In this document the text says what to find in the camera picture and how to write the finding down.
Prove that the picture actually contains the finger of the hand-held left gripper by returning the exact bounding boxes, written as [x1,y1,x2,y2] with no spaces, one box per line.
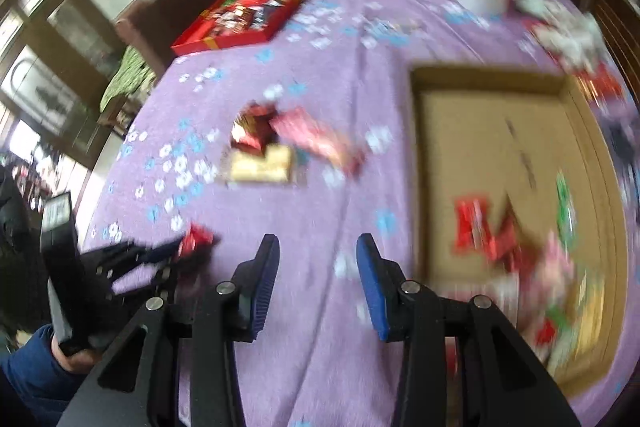
[154,238,222,304]
[95,238,187,274]

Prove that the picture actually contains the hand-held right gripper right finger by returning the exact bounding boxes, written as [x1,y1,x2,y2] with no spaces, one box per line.
[356,234,581,427]

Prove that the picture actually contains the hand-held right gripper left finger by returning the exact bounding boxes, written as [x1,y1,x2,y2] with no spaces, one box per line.
[57,234,280,427]

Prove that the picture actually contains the golden brown snack bar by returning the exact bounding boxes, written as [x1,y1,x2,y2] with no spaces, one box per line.
[226,143,294,184]

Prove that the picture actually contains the small red snack packet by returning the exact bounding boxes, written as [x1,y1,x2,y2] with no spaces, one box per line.
[487,206,522,269]
[454,196,492,254]

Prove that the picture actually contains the long dark red snack packet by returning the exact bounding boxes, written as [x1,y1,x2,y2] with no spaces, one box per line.
[270,106,367,178]

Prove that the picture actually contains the pink snack packet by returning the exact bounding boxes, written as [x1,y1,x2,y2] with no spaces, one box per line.
[529,231,577,309]

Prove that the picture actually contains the cardboard box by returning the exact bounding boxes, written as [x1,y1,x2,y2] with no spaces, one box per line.
[409,65,632,397]

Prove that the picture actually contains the green white snack packet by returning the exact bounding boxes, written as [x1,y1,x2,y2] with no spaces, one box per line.
[542,302,581,369]

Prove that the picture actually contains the yellow snack packet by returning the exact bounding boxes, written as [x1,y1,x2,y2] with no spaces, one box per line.
[575,271,609,354]

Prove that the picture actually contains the person's left forearm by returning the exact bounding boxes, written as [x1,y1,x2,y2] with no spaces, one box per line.
[0,323,88,427]

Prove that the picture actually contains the person's left hand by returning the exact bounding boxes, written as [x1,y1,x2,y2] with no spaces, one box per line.
[51,341,103,375]

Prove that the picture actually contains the purple floral tablecloth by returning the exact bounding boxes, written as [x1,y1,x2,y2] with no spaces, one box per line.
[82,0,640,427]

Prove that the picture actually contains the green patterned cloth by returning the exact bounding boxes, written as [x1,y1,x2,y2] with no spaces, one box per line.
[99,46,157,114]

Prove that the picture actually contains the glass door cabinet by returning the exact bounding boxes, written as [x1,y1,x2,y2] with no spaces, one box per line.
[0,0,128,170]

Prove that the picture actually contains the brown armchair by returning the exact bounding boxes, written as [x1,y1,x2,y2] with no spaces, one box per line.
[115,0,242,78]

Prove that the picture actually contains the red gift box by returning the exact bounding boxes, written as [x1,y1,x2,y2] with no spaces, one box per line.
[171,0,321,56]

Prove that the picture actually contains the pile of white wrappers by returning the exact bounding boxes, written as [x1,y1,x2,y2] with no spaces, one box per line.
[519,0,617,74]

